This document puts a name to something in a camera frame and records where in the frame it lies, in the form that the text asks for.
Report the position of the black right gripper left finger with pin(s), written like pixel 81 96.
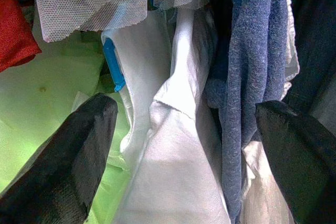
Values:
pixel 57 171

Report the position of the white mesh fabric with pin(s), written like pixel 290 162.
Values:
pixel 86 3

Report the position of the blue terry towel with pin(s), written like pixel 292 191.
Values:
pixel 249 51

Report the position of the pale green cloth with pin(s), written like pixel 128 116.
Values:
pixel 39 90

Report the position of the blue plastic clip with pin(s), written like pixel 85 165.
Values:
pixel 113 64

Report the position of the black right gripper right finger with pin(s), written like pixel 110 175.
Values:
pixel 307 171

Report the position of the dark navy cloth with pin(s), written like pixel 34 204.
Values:
pixel 315 37

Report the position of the red cloth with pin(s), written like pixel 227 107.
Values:
pixel 15 35

